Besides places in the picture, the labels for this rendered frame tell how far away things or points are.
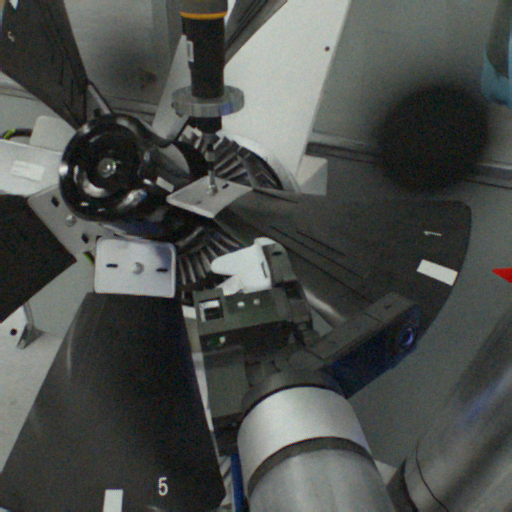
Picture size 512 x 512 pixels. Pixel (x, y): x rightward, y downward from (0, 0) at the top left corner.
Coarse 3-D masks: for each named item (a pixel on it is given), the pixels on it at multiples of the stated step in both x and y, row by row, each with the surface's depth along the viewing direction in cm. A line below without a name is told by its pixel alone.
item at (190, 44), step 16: (192, 32) 53; (208, 32) 52; (192, 48) 53; (208, 48) 53; (224, 48) 54; (192, 64) 54; (208, 64) 54; (224, 64) 55; (192, 80) 55; (208, 80) 55; (208, 96) 55; (208, 128) 58
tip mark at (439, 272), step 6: (420, 264) 54; (426, 264) 54; (432, 264) 54; (420, 270) 53; (426, 270) 53; (432, 270) 53; (438, 270) 53; (444, 270) 53; (450, 270) 53; (432, 276) 53; (438, 276) 53; (444, 276) 53; (450, 276) 53; (450, 282) 52
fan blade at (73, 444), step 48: (96, 336) 61; (144, 336) 63; (48, 384) 59; (96, 384) 60; (144, 384) 62; (192, 384) 64; (48, 432) 59; (96, 432) 59; (144, 432) 61; (192, 432) 63; (0, 480) 58; (48, 480) 58; (96, 480) 59; (144, 480) 60; (192, 480) 61
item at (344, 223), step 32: (256, 192) 63; (288, 192) 64; (224, 224) 57; (256, 224) 57; (288, 224) 57; (320, 224) 57; (352, 224) 58; (384, 224) 58; (416, 224) 58; (448, 224) 58; (320, 256) 54; (352, 256) 54; (384, 256) 54; (416, 256) 54; (448, 256) 54; (320, 288) 51; (352, 288) 51; (384, 288) 52; (416, 288) 52; (448, 288) 52
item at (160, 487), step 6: (156, 474) 60; (162, 474) 60; (168, 474) 61; (156, 480) 60; (162, 480) 60; (168, 480) 60; (156, 486) 60; (162, 486) 60; (168, 486) 60; (156, 492) 60; (162, 492) 60; (168, 492) 60; (156, 498) 60; (162, 498) 60; (168, 498) 60
